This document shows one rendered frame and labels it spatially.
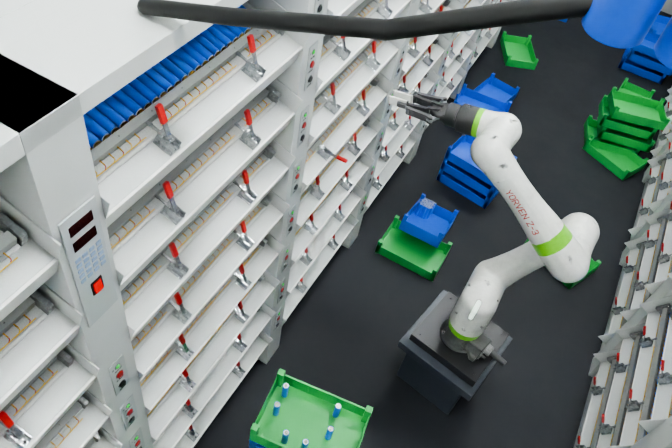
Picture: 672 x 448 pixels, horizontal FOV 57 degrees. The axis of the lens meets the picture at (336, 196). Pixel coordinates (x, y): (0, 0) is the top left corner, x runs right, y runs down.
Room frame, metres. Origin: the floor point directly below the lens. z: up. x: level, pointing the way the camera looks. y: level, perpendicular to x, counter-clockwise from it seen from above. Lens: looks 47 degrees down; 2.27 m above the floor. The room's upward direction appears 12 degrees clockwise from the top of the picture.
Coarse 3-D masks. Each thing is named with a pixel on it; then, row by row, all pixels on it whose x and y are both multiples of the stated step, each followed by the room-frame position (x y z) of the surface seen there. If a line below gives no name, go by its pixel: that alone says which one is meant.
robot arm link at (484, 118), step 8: (480, 112) 1.53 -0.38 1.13; (488, 112) 1.53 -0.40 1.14; (496, 112) 1.53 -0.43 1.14; (504, 112) 1.53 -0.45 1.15; (480, 120) 1.50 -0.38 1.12; (488, 120) 1.50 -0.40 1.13; (496, 120) 1.48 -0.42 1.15; (504, 120) 1.48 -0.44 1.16; (512, 120) 1.50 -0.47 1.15; (472, 128) 1.49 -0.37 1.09; (480, 128) 1.48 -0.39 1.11; (504, 128) 1.44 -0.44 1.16; (512, 128) 1.46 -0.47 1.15; (520, 128) 1.49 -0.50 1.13; (472, 136) 1.50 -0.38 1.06; (512, 136) 1.44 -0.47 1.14; (520, 136) 1.48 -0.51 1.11; (512, 144) 1.42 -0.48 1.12
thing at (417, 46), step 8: (448, 0) 2.47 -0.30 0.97; (456, 0) 2.46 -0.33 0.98; (440, 8) 2.32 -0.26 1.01; (448, 8) 2.46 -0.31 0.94; (456, 8) 2.46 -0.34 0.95; (416, 40) 2.07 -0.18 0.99; (424, 40) 2.18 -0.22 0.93; (432, 40) 2.21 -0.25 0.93; (408, 48) 2.08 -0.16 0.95; (416, 48) 2.11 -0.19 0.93; (424, 48) 2.14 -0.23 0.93; (408, 56) 2.04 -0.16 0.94; (416, 56) 2.05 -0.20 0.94; (408, 64) 2.00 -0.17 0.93
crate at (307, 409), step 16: (304, 384) 0.84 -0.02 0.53; (272, 400) 0.79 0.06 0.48; (288, 400) 0.80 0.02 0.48; (304, 400) 0.81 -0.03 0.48; (320, 400) 0.82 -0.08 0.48; (336, 400) 0.82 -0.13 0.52; (272, 416) 0.75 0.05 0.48; (288, 416) 0.76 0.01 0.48; (304, 416) 0.77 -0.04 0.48; (320, 416) 0.78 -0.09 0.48; (352, 416) 0.80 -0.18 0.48; (368, 416) 0.78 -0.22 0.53; (256, 432) 0.66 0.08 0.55; (272, 432) 0.70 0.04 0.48; (304, 432) 0.72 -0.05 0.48; (320, 432) 0.73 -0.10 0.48; (336, 432) 0.74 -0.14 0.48; (352, 432) 0.75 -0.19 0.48
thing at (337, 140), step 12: (372, 84) 1.80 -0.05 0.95; (384, 84) 1.81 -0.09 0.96; (360, 96) 1.73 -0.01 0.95; (372, 96) 1.75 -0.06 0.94; (384, 96) 1.78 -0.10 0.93; (348, 108) 1.65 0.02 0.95; (372, 108) 1.70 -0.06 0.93; (336, 120) 1.57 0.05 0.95; (348, 120) 1.60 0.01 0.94; (360, 120) 1.62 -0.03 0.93; (336, 132) 1.52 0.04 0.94; (348, 132) 1.55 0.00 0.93; (324, 144) 1.45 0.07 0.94; (336, 144) 1.48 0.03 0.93; (312, 156) 1.39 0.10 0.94; (312, 168) 1.34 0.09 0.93; (312, 180) 1.30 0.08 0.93
